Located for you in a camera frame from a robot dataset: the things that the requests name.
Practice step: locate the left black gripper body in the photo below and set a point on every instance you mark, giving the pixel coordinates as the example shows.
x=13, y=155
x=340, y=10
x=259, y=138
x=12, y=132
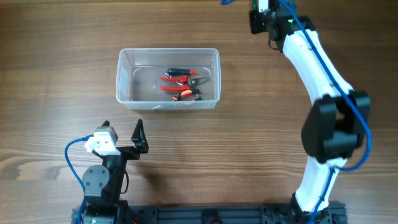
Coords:
x=119, y=162

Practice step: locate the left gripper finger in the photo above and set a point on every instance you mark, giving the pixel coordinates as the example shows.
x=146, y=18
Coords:
x=139, y=138
x=106, y=124

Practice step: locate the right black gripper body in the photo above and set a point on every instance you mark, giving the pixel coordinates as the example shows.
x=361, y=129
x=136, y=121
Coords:
x=259, y=21

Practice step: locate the clear plastic container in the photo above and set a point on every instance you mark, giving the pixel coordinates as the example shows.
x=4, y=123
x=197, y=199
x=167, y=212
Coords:
x=139, y=70

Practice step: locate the orange black needle-nose pliers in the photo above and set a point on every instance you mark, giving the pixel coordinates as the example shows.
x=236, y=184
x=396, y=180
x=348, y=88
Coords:
x=186, y=93

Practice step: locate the red handled cutters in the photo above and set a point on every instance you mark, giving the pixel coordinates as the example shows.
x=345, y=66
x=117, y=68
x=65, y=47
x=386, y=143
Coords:
x=182, y=83

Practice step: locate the black red screwdriver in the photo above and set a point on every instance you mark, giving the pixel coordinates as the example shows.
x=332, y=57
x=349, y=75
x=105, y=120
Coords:
x=180, y=72

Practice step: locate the green handled screwdriver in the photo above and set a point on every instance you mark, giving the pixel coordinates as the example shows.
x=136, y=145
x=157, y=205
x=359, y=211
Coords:
x=255, y=4

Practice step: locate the silver socket wrench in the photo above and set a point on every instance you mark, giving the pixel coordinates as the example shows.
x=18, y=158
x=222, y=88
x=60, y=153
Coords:
x=168, y=75

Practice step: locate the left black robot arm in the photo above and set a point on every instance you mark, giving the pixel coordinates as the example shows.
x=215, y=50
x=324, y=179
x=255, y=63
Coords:
x=104, y=184

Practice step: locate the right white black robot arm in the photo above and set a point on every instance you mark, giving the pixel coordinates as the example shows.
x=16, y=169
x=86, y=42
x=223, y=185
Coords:
x=335, y=134

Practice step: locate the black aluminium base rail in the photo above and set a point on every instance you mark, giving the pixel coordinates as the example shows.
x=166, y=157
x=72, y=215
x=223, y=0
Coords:
x=202, y=214

